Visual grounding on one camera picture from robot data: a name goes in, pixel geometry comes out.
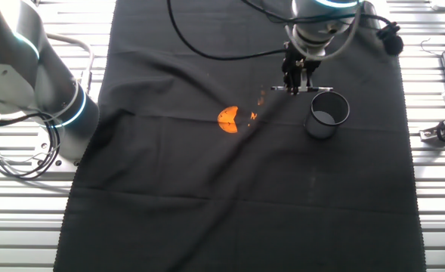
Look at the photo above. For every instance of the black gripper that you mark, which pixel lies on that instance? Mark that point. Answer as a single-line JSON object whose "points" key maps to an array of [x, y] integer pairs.
{"points": [[294, 62]]}

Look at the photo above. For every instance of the black table cloth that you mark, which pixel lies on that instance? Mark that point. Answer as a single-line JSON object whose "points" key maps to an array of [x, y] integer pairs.
{"points": [[207, 208]]}

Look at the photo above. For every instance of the black mesh pen holder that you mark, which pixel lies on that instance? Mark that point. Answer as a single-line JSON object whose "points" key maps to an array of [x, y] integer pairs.
{"points": [[320, 130]]}

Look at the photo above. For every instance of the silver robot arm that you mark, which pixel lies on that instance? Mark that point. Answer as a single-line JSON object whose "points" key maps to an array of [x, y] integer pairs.
{"points": [[14, 75]]}

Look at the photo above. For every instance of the black and clear pen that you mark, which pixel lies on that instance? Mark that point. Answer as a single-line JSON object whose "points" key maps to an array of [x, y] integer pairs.
{"points": [[320, 89]]}

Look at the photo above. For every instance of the metal bracket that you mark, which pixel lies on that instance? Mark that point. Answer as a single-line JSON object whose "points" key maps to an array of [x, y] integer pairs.
{"points": [[428, 134]]}

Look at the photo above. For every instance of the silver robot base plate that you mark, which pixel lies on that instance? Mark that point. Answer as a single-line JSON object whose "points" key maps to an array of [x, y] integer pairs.
{"points": [[65, 163]]}

